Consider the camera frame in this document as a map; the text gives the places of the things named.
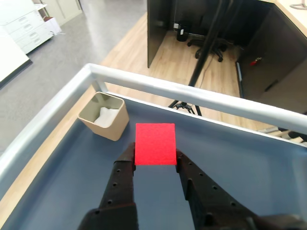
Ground black tripod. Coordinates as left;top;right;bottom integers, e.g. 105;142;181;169
167;0;231;117

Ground silver table frame rail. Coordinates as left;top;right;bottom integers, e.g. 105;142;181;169
0;63;307;183

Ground white crumpled cloth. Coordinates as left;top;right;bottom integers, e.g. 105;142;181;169
94;107;119;127

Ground beige box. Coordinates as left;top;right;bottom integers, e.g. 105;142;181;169
78;92;130;141

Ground black office chair base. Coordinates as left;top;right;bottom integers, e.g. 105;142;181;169
187;35;228;62

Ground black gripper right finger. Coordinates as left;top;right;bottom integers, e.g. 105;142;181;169
176;149;307;230

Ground black desk partition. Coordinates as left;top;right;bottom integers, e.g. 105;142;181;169
146;0;307;108

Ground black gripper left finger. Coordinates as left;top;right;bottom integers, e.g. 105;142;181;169
78;142;139;230

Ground red cube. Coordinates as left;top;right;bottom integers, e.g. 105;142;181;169
134;123;177;166

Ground black waste bin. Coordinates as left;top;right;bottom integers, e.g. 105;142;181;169
177;23;192;42

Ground white drawer cabinet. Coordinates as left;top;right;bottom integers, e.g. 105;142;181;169
0;3;62;55

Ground blue-grey table mat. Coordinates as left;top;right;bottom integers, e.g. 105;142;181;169
0;95;307;230

